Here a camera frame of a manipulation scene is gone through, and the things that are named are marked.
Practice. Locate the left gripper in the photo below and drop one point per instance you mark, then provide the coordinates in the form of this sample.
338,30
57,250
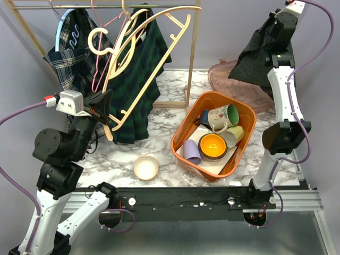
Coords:
101,101

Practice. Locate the navy beige plaid skirt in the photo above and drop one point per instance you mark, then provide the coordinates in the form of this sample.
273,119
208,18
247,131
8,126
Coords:
74,63

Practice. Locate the green plaid skirt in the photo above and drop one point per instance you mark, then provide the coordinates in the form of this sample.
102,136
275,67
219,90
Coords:
149,50

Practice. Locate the white bowl on table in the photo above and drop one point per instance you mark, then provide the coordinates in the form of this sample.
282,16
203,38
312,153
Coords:
146,168

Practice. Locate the pale yellow cup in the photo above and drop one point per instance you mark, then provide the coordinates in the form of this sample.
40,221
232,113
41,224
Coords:
233,135

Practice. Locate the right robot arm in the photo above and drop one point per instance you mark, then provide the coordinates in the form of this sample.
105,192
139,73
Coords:
290,128

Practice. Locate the dark blue mug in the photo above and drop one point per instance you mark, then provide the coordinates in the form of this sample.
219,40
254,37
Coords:
203,119

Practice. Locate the floral green-inside mug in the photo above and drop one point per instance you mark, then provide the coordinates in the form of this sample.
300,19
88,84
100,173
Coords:
222,118

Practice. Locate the wooden hanger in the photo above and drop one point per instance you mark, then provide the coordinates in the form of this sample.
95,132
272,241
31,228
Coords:
115,67
142,22

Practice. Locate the lavender cup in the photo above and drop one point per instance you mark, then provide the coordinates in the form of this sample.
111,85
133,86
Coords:
191,152

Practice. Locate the pink wire hanger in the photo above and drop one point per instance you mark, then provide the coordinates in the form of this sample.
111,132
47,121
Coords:
102,45

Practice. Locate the wooden clothes rack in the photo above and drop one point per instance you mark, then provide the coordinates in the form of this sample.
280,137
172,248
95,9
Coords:
15,10

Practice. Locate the light blue hanger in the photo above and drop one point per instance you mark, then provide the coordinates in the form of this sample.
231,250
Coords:
59,28

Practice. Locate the dark grey dotted skirt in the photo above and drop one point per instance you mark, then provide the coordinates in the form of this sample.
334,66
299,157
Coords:
252,65

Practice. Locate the white plate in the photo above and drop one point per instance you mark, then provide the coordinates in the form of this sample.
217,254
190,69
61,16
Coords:
216,167

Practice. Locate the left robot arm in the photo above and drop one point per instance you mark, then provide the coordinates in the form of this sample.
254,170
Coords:
60,152

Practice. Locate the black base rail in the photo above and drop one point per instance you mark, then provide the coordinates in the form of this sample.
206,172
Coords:
186,204

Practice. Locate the yellow bowl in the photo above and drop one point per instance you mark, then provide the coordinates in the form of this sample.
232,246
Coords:
212,146

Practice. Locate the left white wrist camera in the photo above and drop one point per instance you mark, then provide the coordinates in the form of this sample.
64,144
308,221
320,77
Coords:
71,103

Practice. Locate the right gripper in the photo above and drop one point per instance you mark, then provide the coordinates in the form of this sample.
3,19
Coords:
272,15

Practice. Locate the orange plastic bin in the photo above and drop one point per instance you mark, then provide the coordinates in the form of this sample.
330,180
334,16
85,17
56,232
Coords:
208,101

